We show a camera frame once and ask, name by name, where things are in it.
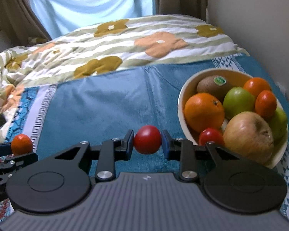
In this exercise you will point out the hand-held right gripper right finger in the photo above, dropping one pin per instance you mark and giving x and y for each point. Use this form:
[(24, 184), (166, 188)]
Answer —
[(165, 146)]

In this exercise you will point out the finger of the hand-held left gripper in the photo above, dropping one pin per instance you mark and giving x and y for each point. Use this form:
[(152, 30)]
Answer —
[(2, 149), (16, 162)]

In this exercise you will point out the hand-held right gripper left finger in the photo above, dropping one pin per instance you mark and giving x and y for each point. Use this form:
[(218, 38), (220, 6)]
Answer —
[(128, 144)]

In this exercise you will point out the small tangerine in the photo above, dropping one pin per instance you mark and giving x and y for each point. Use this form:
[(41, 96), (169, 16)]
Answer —
[(22, 144), (266, 103), (255, 85)]

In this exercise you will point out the red cherry tomato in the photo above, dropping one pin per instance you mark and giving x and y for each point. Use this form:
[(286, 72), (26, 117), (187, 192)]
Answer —
[(147, 139), (210, 136)]

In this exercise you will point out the large orange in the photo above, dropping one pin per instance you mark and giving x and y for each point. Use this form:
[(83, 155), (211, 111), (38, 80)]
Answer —
[(203, 112)]

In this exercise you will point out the wrinkled brown apple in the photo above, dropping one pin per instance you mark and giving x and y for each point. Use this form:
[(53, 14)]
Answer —
[(249, 137)]

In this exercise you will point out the green apple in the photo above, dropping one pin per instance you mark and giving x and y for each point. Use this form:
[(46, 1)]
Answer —
[(238, 103), (279, 122)]

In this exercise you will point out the white fruit bowl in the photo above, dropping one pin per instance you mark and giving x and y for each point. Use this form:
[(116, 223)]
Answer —
[(278, 155)]

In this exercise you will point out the blue patterned towel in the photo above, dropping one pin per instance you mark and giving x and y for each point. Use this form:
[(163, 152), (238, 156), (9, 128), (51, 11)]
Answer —
[(98, 105)]

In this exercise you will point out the brown kiwi with green sticker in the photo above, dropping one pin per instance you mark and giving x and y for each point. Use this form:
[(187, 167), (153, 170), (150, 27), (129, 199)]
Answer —
[(210, 85)]

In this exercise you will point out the floral striped quilt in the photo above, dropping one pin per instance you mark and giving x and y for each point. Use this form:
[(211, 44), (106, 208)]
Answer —
[(110, 45)]

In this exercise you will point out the light blue sheer curtain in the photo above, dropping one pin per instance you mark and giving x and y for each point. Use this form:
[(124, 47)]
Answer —
[(91, 2)]

